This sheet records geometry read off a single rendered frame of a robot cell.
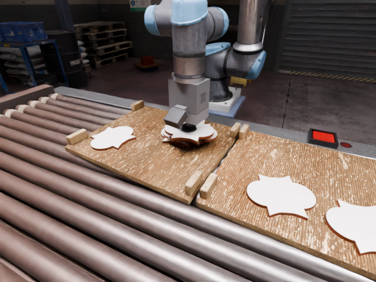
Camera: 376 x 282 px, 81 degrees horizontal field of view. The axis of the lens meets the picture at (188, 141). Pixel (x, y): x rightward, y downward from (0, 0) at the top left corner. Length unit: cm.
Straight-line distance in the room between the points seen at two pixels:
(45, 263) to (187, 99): 42
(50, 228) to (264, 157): 51
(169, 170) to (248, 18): 61
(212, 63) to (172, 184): 63
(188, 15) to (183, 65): 10
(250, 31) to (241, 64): 12
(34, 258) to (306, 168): 59
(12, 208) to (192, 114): 44
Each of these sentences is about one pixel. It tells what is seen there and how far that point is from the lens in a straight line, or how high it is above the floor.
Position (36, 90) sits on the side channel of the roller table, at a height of 95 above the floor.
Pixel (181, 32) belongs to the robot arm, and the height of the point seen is 123.
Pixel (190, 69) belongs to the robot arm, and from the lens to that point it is 51.
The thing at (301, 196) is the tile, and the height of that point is 94.
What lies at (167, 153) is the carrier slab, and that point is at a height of 94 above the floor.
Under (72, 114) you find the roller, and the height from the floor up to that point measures 91.
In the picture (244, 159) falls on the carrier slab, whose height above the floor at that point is 94.
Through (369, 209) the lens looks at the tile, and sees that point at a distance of 57.
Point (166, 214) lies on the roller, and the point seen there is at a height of 90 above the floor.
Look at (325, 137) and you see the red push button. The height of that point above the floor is 93.
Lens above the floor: 128
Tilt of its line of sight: 32 degrees down
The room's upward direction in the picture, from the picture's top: straight up
